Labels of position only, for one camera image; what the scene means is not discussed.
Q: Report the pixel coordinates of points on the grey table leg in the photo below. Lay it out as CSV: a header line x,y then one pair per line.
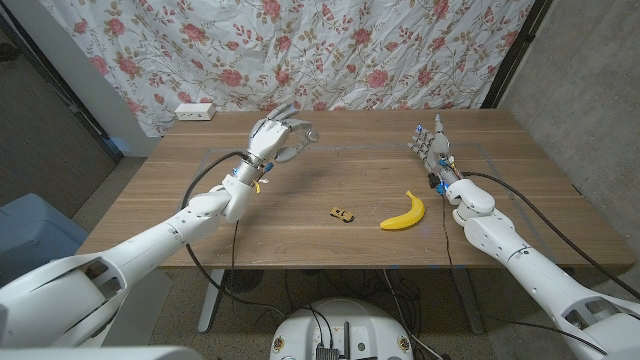
x,y
470,305

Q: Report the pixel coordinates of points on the floral print backdrop cloth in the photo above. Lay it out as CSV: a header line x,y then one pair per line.
x,y
300,55

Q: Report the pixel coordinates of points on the black round fan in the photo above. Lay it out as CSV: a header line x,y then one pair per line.
x,y
243,281

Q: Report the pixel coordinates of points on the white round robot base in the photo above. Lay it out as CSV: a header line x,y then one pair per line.
x,y
345,320

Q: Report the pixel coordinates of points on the blue-grey plastic bin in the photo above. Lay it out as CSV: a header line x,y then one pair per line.
x,y
35,230

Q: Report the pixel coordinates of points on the yellow toy banana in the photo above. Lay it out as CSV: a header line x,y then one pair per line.
x,y
407,217

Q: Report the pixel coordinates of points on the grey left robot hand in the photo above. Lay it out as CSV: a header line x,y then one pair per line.
x,y
270,137

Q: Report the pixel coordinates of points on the yellow toy car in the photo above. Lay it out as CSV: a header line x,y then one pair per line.
x,y
342,214

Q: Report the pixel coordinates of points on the clear glass salt shaker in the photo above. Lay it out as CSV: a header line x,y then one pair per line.
x,y
312,135

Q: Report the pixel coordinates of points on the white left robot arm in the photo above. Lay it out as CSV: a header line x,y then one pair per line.
x,y
150,245

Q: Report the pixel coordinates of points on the white table leg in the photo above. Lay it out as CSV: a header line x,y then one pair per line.
x,y
211,305

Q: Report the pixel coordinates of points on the black backdrop stand pole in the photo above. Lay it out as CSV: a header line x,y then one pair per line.
x,y
515,50

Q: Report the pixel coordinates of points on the white power strip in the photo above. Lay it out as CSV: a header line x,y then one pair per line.
x,y
195,111

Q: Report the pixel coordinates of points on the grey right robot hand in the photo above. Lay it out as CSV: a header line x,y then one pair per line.
x,y
436,147

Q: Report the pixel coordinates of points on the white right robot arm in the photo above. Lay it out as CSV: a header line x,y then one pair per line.
x,y
530,270

